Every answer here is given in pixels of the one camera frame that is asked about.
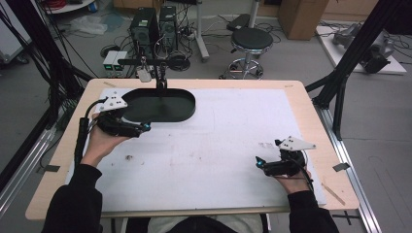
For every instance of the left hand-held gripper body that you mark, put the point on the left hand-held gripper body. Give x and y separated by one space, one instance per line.
111 102

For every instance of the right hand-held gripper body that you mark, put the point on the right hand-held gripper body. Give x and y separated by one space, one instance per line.
285 166

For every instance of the black key stand with oval tray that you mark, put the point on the black key stand with oval tray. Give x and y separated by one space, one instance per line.
168 106

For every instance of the person's right hand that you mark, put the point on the person's right hand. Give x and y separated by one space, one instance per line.
294 184

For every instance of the person's left hand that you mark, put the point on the person's left hand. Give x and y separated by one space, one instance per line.
100 145

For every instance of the grey bench power supply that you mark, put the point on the grey bench power supply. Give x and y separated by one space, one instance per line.
109 59
120 58

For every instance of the white foam mat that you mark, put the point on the white foam mat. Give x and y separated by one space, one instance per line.
210 174

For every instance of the black tape piece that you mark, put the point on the black tape piece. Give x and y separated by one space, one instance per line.
341 167

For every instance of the black tape cross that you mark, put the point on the black tape cross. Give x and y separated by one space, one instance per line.
346 217

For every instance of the clear plastic bag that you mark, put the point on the clear plastic bag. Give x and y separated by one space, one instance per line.
87 25

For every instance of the person's torso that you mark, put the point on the person's torso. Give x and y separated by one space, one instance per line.
200 226

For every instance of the black tape strip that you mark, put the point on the black tape strip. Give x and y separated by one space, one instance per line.
50 168

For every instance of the slim black computer tower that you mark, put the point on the slim black computer tower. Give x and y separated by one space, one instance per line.
167 27

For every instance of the round white table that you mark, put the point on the round white table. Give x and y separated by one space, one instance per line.
71 6

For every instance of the black round stool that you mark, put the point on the black round stool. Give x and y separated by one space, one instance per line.
252 39

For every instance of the white floor board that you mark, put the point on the white floor board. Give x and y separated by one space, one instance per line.
327 42

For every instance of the brown cardboard box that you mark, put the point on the brown cardboard box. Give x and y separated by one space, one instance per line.
302 17

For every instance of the grey machine on board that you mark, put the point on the grey machine on board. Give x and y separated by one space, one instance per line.
377 51

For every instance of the aluminium rail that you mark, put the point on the aluminium rail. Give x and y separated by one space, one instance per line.
22 168
350 181

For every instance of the black metal frame strut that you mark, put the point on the black metal frame strut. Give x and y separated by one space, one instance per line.
35 39
350 58

